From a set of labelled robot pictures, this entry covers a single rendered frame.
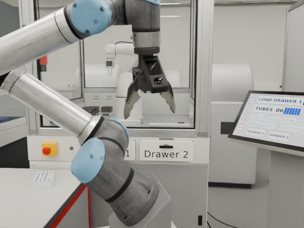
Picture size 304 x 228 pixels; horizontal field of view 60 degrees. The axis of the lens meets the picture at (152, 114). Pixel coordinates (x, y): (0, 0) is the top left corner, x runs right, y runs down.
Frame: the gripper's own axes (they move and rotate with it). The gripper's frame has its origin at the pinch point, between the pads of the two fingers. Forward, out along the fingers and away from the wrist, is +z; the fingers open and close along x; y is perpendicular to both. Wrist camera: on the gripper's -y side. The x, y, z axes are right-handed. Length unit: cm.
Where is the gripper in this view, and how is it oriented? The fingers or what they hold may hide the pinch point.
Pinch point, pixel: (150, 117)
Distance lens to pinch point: 77.6
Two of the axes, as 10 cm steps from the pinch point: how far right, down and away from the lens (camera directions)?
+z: 0.3, 9.2, 3.9
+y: -2.5, -3.7, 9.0
